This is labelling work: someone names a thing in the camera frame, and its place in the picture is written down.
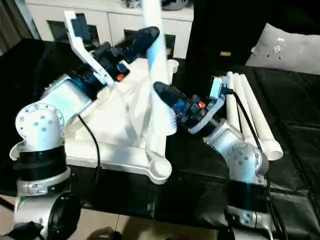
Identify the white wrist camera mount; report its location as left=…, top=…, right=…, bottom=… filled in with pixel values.
left=63, top=10, right=118, bottom=88
left=187, top=75, right=231, bottom=135

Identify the black work mat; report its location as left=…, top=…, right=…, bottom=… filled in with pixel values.
left=0, top=37, right=320, bottom=240

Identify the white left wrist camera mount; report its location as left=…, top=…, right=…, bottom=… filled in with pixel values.
left=63, top=10, right=118, bottom=88

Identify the grey helmet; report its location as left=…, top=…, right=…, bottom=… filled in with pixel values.
left=162, top=0, right=195, bottom=11

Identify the brown curtain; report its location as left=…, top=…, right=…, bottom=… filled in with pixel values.
left=0, top=0, right=31, bottom=56

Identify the black tangled clutter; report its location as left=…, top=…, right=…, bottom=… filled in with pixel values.
left=121, top=0, right=143, bottom=8

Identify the white plastic table top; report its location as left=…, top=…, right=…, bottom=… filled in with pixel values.
left=9, top=58, right=180, bottom=186

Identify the white glass-door cabinet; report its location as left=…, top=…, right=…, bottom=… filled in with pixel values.
left=23, top=0, right=195, bottom=61

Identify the black furniture with yellow label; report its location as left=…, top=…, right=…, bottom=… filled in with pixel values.
left=186, top=0, right=320, bottom=76

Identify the dark left robot foot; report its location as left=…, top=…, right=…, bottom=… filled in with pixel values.
left=88, top=226, right=126, bottom=240

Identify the white plastic table leg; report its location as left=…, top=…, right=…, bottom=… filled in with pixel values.
left=141, top=0, right=179, bottom=137
left=233, top=72, right=265, bottom=151
left=226, top=70, right=245, bottom=136
left=240, top=74, right=285, bottom=161

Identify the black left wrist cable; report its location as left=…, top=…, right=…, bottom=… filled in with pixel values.
left=77, top=113, right=102, bottom=208

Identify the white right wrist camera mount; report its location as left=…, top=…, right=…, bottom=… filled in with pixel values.
left=187, top=75, right=231, bottom=135

